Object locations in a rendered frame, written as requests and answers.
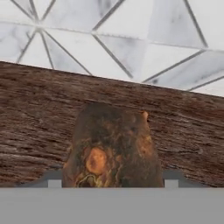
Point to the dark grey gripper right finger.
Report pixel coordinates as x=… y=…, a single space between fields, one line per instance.
x=174 y=180

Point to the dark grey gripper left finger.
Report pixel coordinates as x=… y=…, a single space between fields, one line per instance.
x=52 y=180

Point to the brown bread loaf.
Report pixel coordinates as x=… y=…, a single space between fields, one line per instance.
x=113 y=148

